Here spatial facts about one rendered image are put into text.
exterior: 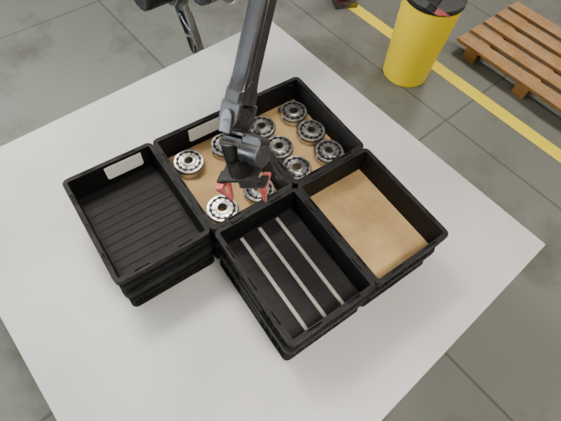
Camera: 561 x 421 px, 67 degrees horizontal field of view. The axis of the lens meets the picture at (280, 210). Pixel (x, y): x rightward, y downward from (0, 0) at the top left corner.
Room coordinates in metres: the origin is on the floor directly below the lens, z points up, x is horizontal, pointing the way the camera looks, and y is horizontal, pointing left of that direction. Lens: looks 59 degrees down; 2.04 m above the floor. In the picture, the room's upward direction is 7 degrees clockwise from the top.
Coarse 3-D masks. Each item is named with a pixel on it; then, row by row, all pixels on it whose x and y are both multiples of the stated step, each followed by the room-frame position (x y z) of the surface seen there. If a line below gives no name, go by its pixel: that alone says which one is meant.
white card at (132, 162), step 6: (132, 156) 0.80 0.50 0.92; (138, 156) 0.81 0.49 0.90; (120, 162) 0.77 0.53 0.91; (126, 162) 0.78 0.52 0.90; (132, 162) 0.79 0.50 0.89; (138, 162) 0.80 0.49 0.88; (108, 168) 0.74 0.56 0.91; (114, 168) 0.75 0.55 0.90; (120, 168) 0.76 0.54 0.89; (126, 168) 0.77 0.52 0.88; (132, 168) 0.79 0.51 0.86; (108, 174) 0.74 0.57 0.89; (114, 174) 0.75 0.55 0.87; (120, 174) 0.76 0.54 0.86
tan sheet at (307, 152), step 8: (272, 112) 1.15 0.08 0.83; (280, 120) 1.11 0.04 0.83; (280, 128) 1.07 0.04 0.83; (288, 128) 1.08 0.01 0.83; (296, 128) 1.08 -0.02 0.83; (288, 136) 1.04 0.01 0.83; (328, 136) 1.06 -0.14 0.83; (296, 144) 1.01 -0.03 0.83; (296, 152) 0.97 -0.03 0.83; (304, 152) 0.97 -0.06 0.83; (312, 152) 0.98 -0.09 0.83; (312, 160) 0.94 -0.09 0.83; (312, 168) 0.90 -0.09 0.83
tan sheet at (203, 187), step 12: (204, 144) 0.95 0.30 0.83; (204, 156) 0.90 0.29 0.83; (216, 168) 0.85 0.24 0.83; (192, 180) 0.79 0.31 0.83; (204, 180) 0.79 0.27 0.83; (192, 192) 0.74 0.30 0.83; (204, 192) 0.75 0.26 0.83; (216, 192) 0.75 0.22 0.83; (228, 192) 0.76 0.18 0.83; (240, 192) 0.77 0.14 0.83; (204, 204) 0.70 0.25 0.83; (240, 204) 0.72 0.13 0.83
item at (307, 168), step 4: (292, 156) 0.92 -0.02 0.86; (296, 156) 0.92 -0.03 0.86; (300, 156) 0.92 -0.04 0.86; (288, 160) 0.90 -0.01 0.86; (292, 160) 0.90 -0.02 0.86; (296, 160) 0.90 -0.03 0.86; (300, 160) 0.91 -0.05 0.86; (304, 160) 0.91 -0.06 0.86; (284, 164) 0.88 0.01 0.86; (288, 164) 0.89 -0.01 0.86; (304, 164) 0.89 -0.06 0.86; (308, 164) 0.90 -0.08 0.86; (288, 168) 0.87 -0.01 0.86; (304, 168) 0.88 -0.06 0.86; (308, 168) 0.88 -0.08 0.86; (292, 172) 0.85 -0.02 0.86; (304, 172) 0.86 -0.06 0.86; (308, 172) 0.86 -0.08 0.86; (296, 176) 0.84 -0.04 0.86; (300, 176) 0.84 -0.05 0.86
